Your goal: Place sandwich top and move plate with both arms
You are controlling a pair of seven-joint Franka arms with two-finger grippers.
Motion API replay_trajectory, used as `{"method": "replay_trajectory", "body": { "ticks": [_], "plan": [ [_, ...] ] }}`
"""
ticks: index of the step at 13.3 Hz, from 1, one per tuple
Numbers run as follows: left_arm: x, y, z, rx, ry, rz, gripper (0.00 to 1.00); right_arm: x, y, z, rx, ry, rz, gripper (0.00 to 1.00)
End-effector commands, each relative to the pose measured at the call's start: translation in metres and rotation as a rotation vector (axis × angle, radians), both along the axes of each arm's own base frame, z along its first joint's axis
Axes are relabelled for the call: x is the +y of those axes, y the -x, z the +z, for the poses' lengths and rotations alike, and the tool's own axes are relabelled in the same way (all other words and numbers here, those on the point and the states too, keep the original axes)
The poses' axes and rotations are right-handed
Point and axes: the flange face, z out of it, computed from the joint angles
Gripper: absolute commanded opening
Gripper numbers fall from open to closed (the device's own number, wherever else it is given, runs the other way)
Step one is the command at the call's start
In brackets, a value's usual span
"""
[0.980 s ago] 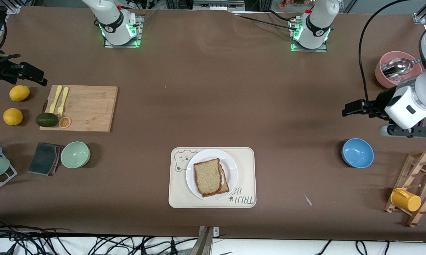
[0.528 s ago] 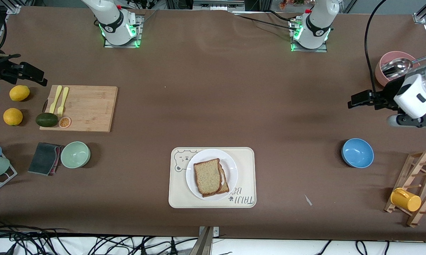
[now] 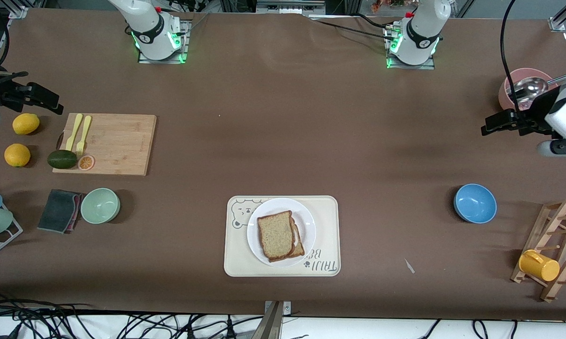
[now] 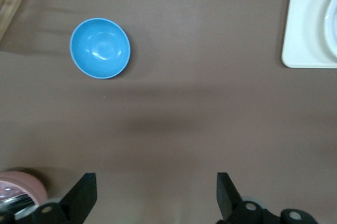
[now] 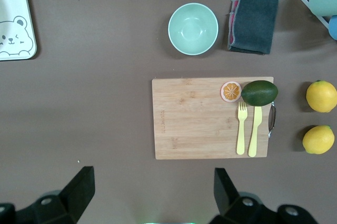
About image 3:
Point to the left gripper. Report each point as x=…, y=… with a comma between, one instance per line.
x=536, y=119

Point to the white round plate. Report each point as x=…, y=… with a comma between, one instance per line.
x=275, y=205

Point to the plain bread slice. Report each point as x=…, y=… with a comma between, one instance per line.
x=274, y=235

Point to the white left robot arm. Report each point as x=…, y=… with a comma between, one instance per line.
x=419, y=42

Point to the clear crinkled bowl filling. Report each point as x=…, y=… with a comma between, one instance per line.
x=526, y=105

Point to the yellow lemon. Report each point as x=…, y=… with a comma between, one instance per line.
x=26, y=124
x=17, y=155

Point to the metal scoop spoon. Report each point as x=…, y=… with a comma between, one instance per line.
x=530, y=88

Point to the pink bowl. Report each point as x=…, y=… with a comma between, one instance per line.
x=522, y=74

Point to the yellow plastic knife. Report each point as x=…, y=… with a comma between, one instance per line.
x=76, y=125

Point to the yellow plastic fork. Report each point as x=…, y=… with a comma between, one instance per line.
x=84, y=129

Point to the green avocado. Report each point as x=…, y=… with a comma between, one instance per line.
x=61, y=159

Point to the orange fruit slice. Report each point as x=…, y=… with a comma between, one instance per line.
x=85, y=163

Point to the blue bowl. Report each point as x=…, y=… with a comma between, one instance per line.
x=475, y=203

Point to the bamboo cutting board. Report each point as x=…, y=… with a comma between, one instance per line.
x=118, y=141

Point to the dark grey folded cloth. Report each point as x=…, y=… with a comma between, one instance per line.
x=57, y=209

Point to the wooden peg drying rack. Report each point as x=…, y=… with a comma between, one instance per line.
x=530, y=245

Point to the mint green bowl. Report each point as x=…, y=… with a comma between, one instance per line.
x=99, y=205

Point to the yellow plastic mug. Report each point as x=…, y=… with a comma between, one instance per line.
x=541, y=268

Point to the small white paper scrap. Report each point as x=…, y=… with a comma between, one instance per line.
x=409, y=266

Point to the cream bear print tray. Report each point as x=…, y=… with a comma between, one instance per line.
x=235, y=254

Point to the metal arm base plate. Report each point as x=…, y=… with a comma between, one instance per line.
x=428, y=66
x=144, y=60

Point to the metal frame crossbar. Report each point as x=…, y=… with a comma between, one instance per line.
x=287, y=7

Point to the metal table edge bracket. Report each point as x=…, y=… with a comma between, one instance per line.
x=287, y=308

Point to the grey camera support bar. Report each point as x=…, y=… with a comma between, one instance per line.
x=271, y=325

